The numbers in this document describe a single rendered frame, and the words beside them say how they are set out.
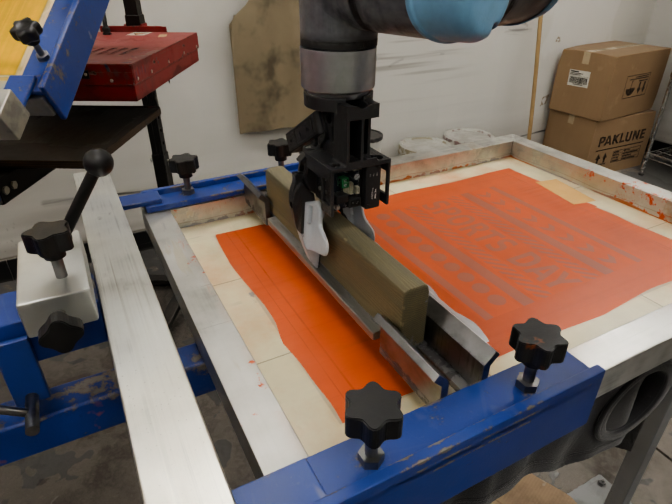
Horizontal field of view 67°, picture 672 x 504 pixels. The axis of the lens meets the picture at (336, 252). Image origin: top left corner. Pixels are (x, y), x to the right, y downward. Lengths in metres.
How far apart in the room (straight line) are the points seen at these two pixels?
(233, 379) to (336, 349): 0.13
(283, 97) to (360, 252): 2.21
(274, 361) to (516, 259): 0.38
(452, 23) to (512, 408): 0.30
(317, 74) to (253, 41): 2.09
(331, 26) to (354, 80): 0.05
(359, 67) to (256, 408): 0.32
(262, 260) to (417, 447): 0.39
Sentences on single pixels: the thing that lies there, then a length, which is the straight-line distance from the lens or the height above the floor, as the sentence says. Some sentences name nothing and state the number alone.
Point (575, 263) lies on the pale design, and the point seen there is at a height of 0.96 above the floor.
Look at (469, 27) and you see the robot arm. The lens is 0.42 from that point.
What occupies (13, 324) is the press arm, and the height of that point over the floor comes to 1.04.
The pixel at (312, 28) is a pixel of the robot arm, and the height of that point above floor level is 1.27.
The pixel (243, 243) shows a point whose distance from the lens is 0.77.
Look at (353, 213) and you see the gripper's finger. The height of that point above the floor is 1.06.
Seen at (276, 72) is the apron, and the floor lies 0.83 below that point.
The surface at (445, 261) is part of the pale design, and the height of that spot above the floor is 0.96.
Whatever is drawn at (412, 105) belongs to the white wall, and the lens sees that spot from 3.19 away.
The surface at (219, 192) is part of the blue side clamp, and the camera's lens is 0.83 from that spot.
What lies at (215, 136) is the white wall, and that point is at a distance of 2.68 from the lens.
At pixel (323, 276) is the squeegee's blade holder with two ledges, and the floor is 1.00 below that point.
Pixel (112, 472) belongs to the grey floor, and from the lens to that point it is 1.77.
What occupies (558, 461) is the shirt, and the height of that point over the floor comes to 0.67.
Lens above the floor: 1.33
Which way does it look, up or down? 31 degrees down
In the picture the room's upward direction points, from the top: straight up
